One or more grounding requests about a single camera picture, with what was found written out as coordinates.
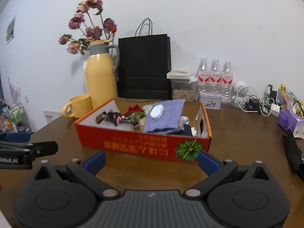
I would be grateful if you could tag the storage trolley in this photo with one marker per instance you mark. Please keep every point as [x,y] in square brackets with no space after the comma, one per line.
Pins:
[14,118]

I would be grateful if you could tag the black folded umbrella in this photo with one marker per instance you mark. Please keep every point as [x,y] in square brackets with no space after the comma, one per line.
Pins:
[293,154]

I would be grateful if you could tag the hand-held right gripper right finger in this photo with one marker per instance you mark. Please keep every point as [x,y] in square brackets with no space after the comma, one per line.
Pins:
[209,163]

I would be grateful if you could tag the clear water bottle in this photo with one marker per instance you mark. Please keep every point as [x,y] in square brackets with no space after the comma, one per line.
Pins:
[227,79]
[215,76]
[203,76]

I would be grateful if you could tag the purple tissue pack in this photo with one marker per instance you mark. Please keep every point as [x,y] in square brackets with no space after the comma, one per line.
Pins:
[287,121]

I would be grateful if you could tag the red cardboard box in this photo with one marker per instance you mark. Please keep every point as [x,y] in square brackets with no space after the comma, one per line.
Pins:
[118,142]

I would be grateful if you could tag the yellow thermos jug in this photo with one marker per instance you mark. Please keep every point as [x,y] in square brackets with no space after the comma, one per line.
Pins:
[101,76]

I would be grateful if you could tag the pink clip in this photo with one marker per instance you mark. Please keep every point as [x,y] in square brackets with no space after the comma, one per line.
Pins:
[118,118]

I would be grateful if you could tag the white charger block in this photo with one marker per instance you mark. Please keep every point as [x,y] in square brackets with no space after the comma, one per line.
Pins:
[275,110]

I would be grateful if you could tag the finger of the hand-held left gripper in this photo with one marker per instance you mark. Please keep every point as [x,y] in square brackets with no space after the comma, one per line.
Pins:
[16,137]
[45,147]

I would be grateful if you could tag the purple burlap pouch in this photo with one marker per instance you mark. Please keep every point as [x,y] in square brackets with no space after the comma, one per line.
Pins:
[168,118]

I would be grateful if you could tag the small black device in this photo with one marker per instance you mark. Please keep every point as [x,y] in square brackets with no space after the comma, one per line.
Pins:
[273,96]

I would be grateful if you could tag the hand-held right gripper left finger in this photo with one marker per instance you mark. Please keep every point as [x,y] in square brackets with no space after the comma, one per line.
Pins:
[93,163]

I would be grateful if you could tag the yellow mug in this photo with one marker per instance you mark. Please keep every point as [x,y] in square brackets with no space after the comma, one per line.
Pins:
[79,106]

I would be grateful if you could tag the dried pink flowers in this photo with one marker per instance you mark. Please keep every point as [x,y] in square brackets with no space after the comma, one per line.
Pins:
[92,2]

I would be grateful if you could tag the round white lid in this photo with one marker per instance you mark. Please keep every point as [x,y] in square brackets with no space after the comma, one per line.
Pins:
[156,111]

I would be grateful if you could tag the small white desk fan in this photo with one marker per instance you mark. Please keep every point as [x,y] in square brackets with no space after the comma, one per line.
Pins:
[238,86]

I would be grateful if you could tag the wall picture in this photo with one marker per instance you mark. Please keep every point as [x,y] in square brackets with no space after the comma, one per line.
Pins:
[10,29]

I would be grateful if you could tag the white flat packet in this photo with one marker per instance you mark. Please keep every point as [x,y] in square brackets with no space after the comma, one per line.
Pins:
[178,74]

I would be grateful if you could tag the red artificial rose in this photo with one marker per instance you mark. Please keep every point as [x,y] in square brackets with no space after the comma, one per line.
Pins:
[133,110]

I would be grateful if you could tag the purple flower wall sticker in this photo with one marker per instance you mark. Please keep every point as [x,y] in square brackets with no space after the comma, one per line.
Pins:
[13,91]

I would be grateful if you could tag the clear food container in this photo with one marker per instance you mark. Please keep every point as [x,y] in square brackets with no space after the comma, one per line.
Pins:
[182,93]

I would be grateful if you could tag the colourful snack packet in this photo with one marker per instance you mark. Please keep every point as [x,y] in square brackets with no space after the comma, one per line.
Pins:
[291,95]

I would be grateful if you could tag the black paper bag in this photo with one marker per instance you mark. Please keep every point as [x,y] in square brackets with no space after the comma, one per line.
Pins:
[144,64]

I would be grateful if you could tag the white printed tin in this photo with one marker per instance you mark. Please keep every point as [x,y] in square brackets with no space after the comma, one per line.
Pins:
[210,101]

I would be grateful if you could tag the clear bubble wrap bag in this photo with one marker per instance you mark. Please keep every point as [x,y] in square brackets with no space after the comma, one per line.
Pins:
[147,108]

